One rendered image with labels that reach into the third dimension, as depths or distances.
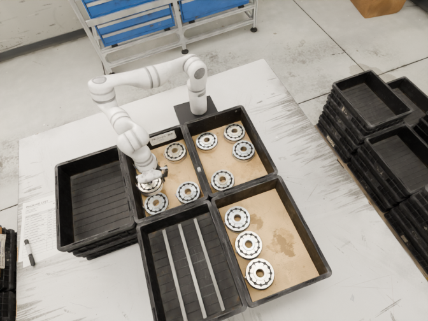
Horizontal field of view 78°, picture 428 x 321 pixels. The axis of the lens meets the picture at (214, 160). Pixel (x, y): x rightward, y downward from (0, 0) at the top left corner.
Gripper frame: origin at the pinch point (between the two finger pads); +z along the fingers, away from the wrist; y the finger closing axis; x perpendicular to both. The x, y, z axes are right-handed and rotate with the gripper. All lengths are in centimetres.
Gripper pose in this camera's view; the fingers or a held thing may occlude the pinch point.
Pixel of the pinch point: (156, 181)
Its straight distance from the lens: 117.7
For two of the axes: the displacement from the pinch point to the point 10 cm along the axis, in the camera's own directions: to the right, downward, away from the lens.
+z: 0.7, 5.1, 8.6
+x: 3.2, 8.0, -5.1
